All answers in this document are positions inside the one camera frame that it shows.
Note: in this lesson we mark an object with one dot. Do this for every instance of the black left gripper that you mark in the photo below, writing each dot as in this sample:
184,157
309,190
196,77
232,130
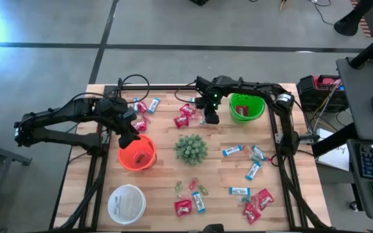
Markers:
117,111

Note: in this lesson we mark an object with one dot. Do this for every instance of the artificial succulent in patterned pot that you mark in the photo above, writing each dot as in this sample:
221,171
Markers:
191,149

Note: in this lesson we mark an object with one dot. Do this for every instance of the red candy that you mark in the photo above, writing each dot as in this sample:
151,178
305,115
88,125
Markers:
197,115
146,118
193,184

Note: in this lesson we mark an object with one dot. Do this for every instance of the white paper sheet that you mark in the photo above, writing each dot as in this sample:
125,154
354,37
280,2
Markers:
335,158

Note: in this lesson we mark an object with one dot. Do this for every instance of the grey desk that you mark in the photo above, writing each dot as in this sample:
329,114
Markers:
358,106
364,200

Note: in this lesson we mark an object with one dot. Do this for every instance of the grey metal bracket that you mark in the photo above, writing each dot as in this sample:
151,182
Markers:
278,138

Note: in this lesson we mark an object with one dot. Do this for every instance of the black and red power station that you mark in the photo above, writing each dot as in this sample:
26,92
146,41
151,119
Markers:
322,84

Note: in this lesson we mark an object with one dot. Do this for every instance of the white plastic bucket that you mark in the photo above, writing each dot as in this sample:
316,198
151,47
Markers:
126,204

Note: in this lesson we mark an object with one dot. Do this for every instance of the orange striped rug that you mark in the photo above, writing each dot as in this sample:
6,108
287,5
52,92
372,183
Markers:
365,29

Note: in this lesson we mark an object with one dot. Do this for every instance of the red Skittles candy pack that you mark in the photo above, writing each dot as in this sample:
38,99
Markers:
141,126
183,207
142,107
181,121
241,110
186,110
252,213
264,199

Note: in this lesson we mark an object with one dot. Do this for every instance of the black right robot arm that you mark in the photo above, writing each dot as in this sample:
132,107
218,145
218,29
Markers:
254,87

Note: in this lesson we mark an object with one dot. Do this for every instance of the pink candy in clear wrapper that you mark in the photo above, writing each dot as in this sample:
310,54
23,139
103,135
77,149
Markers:
184,196

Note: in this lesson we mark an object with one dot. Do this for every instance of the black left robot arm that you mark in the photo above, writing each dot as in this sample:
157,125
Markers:
60,111

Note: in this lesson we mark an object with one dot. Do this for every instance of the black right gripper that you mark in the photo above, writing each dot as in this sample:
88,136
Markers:
210,94

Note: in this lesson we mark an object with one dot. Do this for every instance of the green plastic bucket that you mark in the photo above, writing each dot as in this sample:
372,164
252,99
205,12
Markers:
254,106

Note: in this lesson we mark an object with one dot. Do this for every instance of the black stand foot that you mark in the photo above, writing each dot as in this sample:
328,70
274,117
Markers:
346,26

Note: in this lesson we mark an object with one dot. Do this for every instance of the orange pumpkin face bucket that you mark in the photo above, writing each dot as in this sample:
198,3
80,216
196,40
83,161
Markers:
147,161

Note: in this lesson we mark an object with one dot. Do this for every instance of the black diagonal pole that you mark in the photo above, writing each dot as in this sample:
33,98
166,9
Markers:
371,48
335,139

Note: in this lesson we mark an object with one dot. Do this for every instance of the orange candy in clear wrapper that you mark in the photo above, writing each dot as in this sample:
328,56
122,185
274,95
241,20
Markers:
247,150

